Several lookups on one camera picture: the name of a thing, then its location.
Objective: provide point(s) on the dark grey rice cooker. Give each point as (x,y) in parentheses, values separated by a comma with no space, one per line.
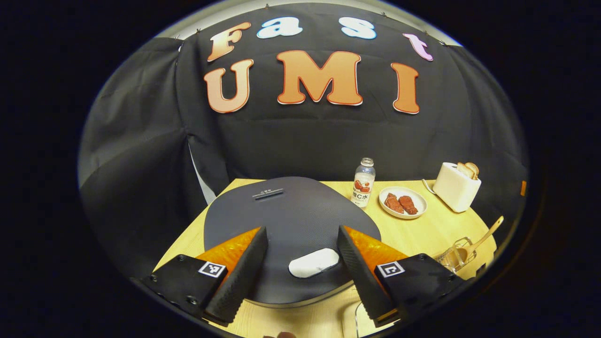
(296,216)

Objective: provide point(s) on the white toaster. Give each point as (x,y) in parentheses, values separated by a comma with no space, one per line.
(453,190)

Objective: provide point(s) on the red meat slice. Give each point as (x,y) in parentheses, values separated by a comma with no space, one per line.
(408,205)
(393,203)

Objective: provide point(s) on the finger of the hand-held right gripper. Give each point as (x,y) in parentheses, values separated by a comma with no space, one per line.
(523,188)

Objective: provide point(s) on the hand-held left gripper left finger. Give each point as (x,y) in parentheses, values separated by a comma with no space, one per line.
(242,279)

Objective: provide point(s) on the black backdrop cloth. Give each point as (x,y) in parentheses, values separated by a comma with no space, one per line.
(305,136)

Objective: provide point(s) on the white round plate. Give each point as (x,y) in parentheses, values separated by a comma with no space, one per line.
(420,199)

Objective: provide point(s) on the toast slice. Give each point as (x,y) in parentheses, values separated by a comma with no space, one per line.
(474,169)
(465,170)

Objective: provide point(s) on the clear drink bottle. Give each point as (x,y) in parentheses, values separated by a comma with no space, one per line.
(364,188)

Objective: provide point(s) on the wooden spoon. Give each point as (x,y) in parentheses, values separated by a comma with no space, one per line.
(486,234)

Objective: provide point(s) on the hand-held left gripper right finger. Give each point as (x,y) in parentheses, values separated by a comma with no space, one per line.
(361,279)

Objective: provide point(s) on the clear chopstick holder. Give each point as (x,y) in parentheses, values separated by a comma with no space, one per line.
(450,258)

